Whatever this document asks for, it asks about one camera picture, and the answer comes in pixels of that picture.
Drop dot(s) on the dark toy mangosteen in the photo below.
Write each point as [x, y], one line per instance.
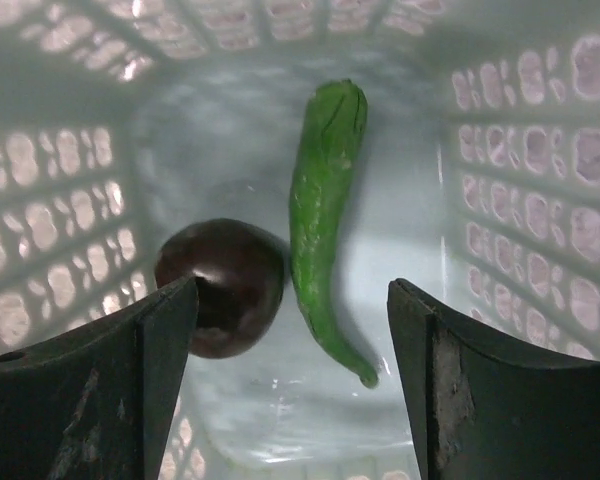
[241, 271]

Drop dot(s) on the light blue plastic basket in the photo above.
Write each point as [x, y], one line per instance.
[486, 181]

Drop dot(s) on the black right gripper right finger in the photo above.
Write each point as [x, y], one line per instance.
[485, 405]

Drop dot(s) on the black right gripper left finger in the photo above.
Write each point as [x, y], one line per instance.
[97, 402]

